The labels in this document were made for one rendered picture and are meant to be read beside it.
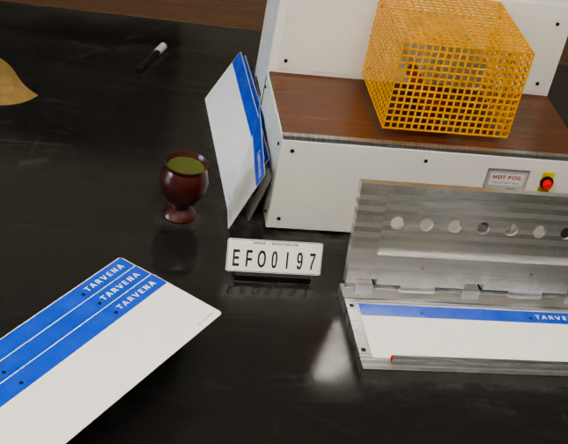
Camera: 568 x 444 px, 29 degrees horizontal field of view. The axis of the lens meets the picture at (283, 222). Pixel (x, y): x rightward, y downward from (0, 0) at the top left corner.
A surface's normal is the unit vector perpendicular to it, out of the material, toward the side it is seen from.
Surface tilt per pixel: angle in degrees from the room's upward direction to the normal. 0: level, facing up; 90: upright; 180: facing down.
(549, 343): 0
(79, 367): 0
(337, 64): 90
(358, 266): 76
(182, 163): 0
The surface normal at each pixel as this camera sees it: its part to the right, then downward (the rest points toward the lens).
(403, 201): 0.16, 0.38
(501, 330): 0.16, -0.81
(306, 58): 0.12, 0.59
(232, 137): -0.79, -0.40
